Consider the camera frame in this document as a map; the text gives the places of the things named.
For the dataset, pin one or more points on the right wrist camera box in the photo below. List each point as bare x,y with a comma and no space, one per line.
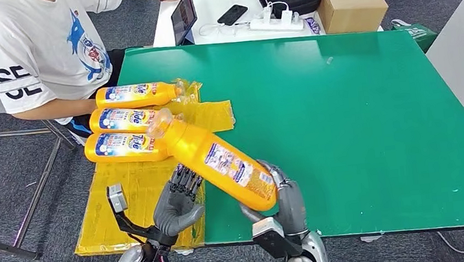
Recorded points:
273,237

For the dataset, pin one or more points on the purple snack packet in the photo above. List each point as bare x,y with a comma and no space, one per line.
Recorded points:
313,26

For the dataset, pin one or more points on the white power strip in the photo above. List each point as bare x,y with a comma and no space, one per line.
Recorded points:
276,26

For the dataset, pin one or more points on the white plug charger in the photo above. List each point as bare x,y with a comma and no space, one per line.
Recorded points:
286,17
266,15

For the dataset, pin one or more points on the black tablet on stand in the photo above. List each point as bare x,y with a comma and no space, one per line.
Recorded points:
183,18

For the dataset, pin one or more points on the steel bench with legs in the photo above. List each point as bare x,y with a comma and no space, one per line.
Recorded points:
37,198

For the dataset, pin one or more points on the brown cardboard box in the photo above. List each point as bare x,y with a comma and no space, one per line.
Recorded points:
351,9

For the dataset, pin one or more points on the green shopping bag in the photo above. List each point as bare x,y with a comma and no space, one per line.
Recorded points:
417,34

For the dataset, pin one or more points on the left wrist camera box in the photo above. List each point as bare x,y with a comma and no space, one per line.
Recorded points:
117,198

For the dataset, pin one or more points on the black smartphone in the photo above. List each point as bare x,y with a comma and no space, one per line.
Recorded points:
232,15

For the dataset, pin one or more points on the orange detergent bottle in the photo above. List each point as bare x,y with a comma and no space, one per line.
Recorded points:
117,148
142,95
119,120
213,162

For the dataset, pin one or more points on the yellow taped cardboard mat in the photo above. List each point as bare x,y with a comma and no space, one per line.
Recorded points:
135,192

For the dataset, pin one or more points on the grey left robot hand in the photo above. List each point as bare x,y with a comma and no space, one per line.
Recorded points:
176,213

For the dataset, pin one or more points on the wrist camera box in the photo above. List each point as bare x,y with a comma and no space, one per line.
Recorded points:
273,237
117,198

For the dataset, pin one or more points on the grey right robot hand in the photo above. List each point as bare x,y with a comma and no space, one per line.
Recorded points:
292,207

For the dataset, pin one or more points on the person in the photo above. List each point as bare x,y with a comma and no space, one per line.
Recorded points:
42,51

